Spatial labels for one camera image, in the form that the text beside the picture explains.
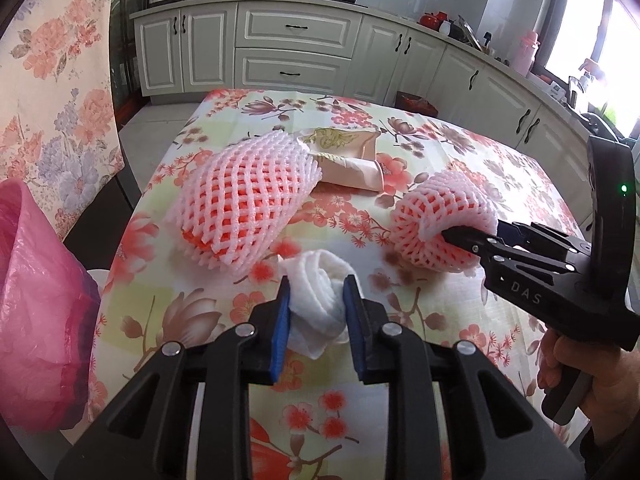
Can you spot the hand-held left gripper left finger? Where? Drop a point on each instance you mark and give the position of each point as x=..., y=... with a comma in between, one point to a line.
x=280, y=330

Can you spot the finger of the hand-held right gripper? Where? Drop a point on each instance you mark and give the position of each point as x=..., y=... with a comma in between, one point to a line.
x=470, y=242
x=506, y=232

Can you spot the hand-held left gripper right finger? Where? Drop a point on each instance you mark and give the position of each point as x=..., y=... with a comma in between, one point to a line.
x=356, y=330

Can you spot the white tissue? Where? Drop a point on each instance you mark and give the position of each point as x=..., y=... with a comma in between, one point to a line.
x=320, y=290

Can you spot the small pink foam fruit net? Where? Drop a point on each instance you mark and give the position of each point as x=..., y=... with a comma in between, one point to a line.
x=435, y=200

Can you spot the pink lined trash bin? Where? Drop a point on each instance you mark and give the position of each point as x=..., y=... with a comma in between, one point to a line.
x=40, y=310

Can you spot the person's right forearm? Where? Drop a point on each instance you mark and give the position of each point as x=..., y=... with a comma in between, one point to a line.
x=610, y=457

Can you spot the person's right hand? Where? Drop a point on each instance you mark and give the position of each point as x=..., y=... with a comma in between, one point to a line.
x=617, y=395

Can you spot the floral tablecloth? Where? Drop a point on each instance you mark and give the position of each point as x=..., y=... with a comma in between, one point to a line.
x=350, y=210

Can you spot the beige gold wrapper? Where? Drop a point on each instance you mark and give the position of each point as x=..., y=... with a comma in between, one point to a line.
x=350, y=170

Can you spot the large pink foam fruit net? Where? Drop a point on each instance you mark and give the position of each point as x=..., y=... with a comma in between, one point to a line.
x=240, y=195

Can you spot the red bag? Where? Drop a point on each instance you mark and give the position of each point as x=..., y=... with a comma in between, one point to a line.
x=417, y=104

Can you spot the pink thermos flask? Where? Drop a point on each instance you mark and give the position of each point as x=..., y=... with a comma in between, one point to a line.
x=525, y=55

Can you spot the pink spray bottle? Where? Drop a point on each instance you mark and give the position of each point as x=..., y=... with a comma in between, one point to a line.
x=594, y=70

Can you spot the kitchen window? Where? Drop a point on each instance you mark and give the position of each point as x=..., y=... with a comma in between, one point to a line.
x=580, y=35

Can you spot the red kettle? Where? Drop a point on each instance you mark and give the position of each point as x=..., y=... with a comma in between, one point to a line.
x=432, y=20

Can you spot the white kitchen base cabinets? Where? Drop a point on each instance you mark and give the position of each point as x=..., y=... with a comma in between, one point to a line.
x=295, y=45

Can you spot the floral curtain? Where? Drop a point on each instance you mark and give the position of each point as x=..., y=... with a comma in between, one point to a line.
x=60, y=85

